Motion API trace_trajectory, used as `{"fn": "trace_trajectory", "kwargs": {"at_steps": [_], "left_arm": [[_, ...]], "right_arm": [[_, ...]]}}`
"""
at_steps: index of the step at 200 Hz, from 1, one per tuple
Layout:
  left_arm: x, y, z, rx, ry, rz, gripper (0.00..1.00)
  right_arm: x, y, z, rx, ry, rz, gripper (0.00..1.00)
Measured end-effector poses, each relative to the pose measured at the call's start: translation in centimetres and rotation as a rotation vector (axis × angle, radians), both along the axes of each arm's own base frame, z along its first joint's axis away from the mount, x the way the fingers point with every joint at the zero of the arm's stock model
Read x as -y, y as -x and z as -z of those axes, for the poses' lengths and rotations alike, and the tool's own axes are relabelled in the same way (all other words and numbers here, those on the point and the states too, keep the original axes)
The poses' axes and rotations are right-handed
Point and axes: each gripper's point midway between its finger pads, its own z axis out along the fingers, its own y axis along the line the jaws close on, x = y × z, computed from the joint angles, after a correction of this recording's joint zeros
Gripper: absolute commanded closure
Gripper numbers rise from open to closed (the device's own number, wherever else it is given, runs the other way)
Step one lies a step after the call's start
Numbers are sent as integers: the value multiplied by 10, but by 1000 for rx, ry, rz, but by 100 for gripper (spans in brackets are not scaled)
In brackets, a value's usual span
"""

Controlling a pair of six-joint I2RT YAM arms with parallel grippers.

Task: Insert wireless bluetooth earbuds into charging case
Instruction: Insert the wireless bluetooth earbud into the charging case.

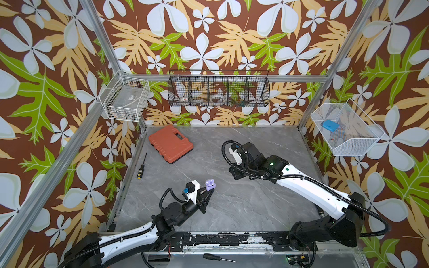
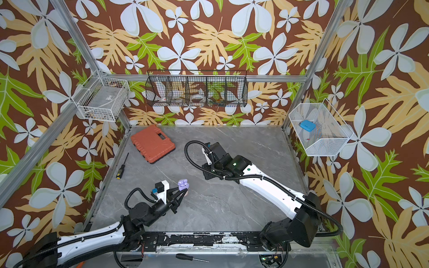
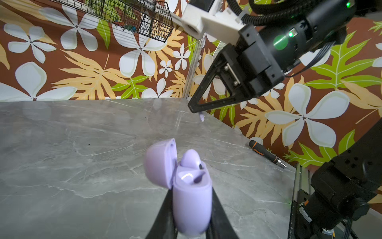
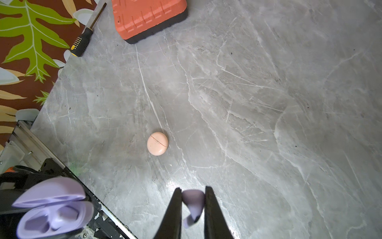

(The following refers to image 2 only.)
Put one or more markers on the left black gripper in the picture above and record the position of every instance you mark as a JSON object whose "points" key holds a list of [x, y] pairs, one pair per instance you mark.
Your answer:
{"points": [[171, 200]]}

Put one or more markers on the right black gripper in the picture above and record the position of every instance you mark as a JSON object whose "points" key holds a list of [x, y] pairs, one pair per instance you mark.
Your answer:
{"points": [[205, 166]]}

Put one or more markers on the purple earbud charging case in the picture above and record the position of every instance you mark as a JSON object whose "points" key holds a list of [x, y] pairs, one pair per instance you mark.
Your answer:
{"points": [[183, 184]]}

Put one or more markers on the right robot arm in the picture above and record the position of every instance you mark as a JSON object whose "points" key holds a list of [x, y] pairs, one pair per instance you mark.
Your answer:
{"points": [[305, 220]]}

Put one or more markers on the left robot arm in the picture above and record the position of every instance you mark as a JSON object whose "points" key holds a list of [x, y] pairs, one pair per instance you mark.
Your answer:
{"points": [[54, 251]]}

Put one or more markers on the red plastic tool case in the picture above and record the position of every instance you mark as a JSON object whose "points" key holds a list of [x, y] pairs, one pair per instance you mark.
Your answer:
{"points": [[152, 143]]}

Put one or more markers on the black screwdriver front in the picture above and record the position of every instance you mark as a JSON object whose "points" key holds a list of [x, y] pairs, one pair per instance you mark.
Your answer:
{"points": [[183, 256]]}

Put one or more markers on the black yellow screwdriver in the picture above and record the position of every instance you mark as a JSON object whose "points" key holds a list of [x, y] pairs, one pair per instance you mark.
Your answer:
{"points": [[122, 169]]}

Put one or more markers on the blue object in basket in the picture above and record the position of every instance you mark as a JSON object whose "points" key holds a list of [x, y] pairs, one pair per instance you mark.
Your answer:
{"points": [[307, 125]]}

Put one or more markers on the white mesh basket right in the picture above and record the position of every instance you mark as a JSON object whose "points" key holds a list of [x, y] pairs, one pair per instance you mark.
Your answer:
{"points": [[332, 133]]}

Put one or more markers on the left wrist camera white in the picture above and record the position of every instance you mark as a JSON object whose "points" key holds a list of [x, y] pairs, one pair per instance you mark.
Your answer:
{"points": [[160, 191]]}

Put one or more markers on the black wire basket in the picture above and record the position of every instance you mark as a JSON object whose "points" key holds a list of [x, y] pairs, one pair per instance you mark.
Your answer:
{"points": [[179, 87]]}

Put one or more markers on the white wire basket left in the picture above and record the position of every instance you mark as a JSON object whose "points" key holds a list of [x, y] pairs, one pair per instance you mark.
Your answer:
{"points": [[102, 98]]}

